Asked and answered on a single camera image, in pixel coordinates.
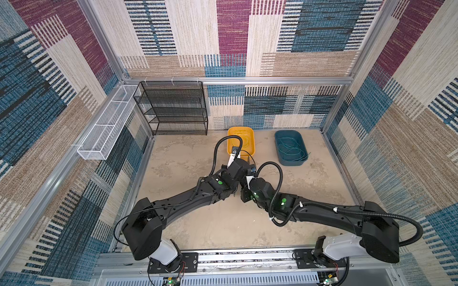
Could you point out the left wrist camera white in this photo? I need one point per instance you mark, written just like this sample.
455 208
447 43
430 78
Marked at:
233 155

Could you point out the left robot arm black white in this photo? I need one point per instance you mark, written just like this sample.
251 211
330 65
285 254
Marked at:
143 227

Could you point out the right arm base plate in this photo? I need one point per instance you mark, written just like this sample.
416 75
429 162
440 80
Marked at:
307 259

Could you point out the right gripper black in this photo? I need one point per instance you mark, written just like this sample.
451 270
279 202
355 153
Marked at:
245 196

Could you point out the aluminium rail front frame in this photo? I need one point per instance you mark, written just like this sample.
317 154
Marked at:
270 266

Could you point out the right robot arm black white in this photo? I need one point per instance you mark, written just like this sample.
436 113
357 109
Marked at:
371 230

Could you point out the black wire mesh shelf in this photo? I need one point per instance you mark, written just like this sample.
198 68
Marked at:
173 108

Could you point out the yellow plastic tray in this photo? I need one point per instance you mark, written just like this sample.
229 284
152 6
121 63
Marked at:
248 137

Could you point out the white wire mesh basket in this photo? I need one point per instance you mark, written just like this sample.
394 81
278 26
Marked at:
99 142

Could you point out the teal plastic tray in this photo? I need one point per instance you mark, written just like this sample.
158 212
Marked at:
290 147

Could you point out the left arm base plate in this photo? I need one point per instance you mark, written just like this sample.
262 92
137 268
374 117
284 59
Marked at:
184 262

